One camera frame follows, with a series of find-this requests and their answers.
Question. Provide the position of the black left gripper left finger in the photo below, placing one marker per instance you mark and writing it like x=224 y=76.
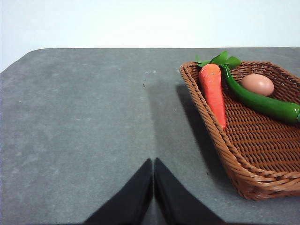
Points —
x=131 y=204

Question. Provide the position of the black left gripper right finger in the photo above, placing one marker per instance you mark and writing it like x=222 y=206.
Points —
x=173 y=204

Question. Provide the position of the brown wicker basket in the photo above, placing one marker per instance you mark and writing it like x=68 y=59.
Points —
x=257 y=145

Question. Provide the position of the orange carrot with green leaves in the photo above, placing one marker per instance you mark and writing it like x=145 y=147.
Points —
x=212 y=89

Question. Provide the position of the green chili pepper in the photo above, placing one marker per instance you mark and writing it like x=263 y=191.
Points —
x=257 y=103

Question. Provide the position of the brown egg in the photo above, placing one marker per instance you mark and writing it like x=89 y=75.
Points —
x=257 y=84

